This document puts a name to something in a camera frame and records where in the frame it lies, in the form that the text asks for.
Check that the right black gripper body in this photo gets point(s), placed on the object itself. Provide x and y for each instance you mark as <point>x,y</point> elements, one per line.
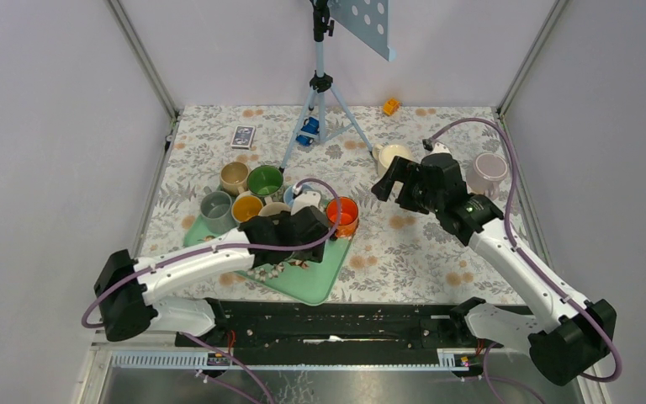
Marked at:
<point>414,194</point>

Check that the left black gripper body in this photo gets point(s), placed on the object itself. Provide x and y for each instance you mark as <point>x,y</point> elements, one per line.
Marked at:
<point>304,255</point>

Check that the light blue ribbed mug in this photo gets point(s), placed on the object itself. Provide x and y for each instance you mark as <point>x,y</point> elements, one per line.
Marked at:
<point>290,194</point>

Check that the seahorse pattern mug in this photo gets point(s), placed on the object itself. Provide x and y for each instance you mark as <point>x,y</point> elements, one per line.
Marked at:
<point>274,208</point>

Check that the orange mug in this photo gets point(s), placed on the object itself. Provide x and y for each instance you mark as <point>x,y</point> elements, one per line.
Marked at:
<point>348,216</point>

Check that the lilac mug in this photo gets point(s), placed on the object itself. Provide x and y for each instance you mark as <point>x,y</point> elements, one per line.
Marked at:
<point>486,173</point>

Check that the cream mug green inside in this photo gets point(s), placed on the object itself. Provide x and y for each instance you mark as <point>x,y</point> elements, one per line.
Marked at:
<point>266,182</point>

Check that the blue butterfly mug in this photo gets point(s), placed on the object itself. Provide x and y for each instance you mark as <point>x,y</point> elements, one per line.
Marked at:
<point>246,207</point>

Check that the beige mug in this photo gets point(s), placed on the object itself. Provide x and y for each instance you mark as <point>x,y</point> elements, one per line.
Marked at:
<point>233,178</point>

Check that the grey blue mug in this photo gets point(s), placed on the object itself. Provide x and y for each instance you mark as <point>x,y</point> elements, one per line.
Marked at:
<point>216,210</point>

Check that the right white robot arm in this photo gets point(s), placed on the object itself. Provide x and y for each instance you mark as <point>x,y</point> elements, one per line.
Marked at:
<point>565,334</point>

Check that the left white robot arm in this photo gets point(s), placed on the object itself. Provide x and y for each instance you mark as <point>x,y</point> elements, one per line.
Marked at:
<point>134,295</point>

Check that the cream ribbed mug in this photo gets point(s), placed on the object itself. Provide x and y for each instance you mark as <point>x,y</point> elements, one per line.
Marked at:
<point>384,155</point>

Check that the orange toy block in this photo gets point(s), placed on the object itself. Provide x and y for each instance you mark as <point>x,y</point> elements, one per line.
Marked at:
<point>391,106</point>

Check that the floral tablecloth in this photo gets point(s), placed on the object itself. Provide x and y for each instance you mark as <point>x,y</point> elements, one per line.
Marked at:
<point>395,256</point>

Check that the blue tripod stand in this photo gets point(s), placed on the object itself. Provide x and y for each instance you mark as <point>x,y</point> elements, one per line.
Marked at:
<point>320,84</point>

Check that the blue toy car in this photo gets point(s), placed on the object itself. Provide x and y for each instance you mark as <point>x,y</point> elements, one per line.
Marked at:
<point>308,131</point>

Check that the playing card deck box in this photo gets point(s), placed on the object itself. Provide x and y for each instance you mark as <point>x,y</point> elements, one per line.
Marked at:
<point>242,138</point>

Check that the perforated blue calibration plate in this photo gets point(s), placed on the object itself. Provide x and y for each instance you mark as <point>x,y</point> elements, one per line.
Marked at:
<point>368,20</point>

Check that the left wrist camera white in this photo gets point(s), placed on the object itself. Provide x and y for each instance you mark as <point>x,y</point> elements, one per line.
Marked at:
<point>308,198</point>

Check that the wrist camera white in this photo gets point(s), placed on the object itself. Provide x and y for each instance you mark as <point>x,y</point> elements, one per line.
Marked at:
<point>437,148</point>
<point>308,198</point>

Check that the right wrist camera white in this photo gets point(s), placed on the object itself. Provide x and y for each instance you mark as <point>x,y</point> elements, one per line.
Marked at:
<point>437,148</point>

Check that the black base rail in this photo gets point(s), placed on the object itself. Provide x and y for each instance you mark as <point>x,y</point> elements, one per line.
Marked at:
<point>277,333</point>

